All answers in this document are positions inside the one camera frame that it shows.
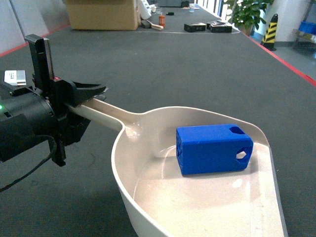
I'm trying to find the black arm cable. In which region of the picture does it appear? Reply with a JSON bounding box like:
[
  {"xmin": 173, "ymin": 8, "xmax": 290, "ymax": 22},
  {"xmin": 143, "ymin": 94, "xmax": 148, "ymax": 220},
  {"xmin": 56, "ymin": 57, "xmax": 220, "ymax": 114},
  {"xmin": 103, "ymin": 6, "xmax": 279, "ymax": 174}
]
[{"xmin": 0, "ymin": 135, "xmax": 58, "ymax": 193}]

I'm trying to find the wooden handled brush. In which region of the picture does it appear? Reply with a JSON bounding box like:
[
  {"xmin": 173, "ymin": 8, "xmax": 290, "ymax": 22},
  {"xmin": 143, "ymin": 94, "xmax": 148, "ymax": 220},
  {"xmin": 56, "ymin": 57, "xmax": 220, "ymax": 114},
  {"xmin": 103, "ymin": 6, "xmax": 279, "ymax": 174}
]
[{"xmin": 141, "ymin": 20, "xmax": 164, "ymax": 31}]

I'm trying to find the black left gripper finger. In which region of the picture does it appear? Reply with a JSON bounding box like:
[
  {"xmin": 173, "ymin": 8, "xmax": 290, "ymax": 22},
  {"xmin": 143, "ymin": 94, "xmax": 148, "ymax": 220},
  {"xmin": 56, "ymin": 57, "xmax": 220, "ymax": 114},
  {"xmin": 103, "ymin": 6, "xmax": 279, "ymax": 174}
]
[{"xmin": 71, "ymin": 82, "xmax": 107, "ymax": 107}]

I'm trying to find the blue plastic block part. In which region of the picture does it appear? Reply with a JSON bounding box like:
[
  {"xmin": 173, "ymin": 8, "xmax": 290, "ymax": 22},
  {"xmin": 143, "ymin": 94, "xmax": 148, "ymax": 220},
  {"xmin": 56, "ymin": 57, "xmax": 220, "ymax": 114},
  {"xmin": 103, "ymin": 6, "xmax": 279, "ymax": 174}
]
[{"xmin": 176, "ymin": 124, "xmax": 254, "ymax": 175}]

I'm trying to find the black box left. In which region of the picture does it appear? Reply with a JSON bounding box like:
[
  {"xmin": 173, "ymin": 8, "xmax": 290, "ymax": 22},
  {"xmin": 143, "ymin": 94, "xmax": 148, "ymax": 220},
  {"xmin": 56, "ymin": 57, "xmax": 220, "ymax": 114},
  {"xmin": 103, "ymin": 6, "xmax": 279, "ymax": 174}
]
[{"xmin": 184, "ymin": 23, "xmax": 207, "ymax": 33}]

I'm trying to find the yellow black traffic cone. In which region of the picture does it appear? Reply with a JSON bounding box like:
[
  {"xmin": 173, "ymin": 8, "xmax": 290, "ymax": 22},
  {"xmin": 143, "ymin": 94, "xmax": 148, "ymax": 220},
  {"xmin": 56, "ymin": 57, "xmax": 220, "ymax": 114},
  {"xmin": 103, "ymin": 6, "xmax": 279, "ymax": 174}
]
[{"xmin": 260, "ymin": 14, "xmax": 278, "ymax": 51}]

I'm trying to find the black box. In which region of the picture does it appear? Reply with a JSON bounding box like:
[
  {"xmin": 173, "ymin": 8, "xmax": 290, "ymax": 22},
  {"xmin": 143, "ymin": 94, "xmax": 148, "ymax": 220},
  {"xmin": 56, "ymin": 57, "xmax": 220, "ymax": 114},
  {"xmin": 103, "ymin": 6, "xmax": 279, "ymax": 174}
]
[
  {"xmin": 206, "ymin": 20, "xmax": 233, "ymax": 33},
  {"xmin": 184, "ymin": 23, "xmax": 207, "ymax": 33}
]

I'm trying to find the large cardboard box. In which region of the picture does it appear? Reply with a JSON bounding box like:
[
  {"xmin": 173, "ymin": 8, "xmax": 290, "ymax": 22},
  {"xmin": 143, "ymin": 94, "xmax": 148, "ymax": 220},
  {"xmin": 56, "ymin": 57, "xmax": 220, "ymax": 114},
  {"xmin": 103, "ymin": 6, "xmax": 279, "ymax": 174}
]
[{"xmin": 66, "ymin": 0, "xmax": 139, "ymax": 31}]

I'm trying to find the green potted plant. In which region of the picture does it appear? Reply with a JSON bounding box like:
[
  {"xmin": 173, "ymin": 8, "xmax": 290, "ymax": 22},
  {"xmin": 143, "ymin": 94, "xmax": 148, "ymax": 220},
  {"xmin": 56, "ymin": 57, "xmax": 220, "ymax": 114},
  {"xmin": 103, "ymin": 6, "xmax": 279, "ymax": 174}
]
[{"xmin": 224, "ymin": 0, "xmax": 274, "ymax": 29}]

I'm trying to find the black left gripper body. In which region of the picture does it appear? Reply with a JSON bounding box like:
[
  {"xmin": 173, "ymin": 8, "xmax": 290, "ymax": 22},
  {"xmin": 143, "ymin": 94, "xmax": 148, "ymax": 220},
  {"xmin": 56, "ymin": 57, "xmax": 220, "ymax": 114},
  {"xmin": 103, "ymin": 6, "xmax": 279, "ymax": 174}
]
[{"xmin": 32, "ymin": 78, "xmax": 90, "ymax": 166}]

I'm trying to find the beige plastic dustpan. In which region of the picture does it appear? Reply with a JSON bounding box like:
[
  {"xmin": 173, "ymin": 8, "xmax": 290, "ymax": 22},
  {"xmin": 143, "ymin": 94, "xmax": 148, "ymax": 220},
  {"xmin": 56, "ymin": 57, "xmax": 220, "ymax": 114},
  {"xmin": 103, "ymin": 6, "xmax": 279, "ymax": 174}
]
[{"xmin": 72, "ymin": 99, "xmax": 288, "ymax": 237}]

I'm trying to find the black box right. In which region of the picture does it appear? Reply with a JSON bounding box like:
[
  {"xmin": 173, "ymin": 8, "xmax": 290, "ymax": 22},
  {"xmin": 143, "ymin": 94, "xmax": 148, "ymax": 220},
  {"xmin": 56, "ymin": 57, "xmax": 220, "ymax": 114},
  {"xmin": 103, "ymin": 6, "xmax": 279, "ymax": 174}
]
[{"xmin": 206, "ymin": 20, "xmax": 233, "ymax": 33}]

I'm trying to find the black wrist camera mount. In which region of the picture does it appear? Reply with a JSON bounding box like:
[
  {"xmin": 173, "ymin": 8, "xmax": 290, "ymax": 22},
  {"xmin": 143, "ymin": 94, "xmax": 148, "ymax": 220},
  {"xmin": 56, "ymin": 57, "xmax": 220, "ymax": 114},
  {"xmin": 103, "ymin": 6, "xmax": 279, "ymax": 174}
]
[{"xmin": 25, "ymin": 34, "xmax": 54, "ymax": 85}]

